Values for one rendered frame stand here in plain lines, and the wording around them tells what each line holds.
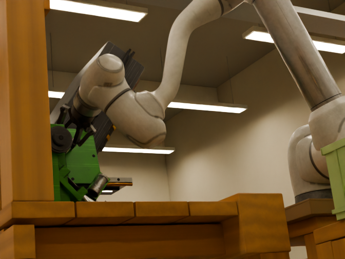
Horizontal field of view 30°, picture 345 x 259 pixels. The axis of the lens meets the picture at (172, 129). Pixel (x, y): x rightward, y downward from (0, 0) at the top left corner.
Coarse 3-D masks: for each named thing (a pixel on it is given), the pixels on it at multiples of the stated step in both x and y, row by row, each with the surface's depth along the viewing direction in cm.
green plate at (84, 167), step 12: (72, 132) 215; (84, 132) 218; (84, 144) 215; (72, 156) 210; (84, 156) 212; (96, 156) 214; (72, 168) 207; (84, 168) 209; (96, 168) 211; (72, 180) 205; (84, 180) 207
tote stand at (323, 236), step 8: (336, 224) 146; (344, 224) 143; (320, 232) 152; (328, 232) 149; (336, 232) 146; (344, 232) 143; (320, 240) 152; (328, 240) 150; (336, 240) 146; (344, 240) 143; (320, 248) 152; (328, 248) 149; (336, 248) 146; (344, 248) 143; (320, 256) 152; (328, 256) 149; (336, 256) 146; (344, 256) 143
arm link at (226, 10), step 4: (220, 0) 201; (224, 0) 202; (228, 0) 201; (232, 0) 201; (236, 0) 201; (240, 0) 202; (244, 0) 203; (224, 4) 202; (228, 4) 203; (232, 4) 203; (236, 4) 203; (224, 8) 203; (228, 8) 204; (232, 8) 206; (224, 12) 204
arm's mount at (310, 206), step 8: (304, 200) 174; (312, 200) 173; (320, 200) 174; (328, 200) 175; (288, 208) 180; (296, 208) 177; (304, 208) 174; (312, 208) 172; (320, 208) 173; (328, 208) 174; (288, 216) 180; (296, 216) 177; (304, 216) 174; (312, 216) 176; (288, 224) 186
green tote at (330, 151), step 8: (336, 144) 144; (344, 144) 142; (328, 152) 147; (336, 152) 144; (344, 152) 142; (328, 160) 147; (336, 160) 144; (344, 160) 142; (328, 168) 147; (336, 168) 145; (344, 168) 142; (336, 176) 144; (344, 176) 142; (336, 184) 144; (344, 184) 142; (336, 192) 144; (344, 192) 142; (336, 200) 144; (344, 200) 141; (336, 208) 144; (344, 208) 141; (336, 216) 144; (344, 216) 142
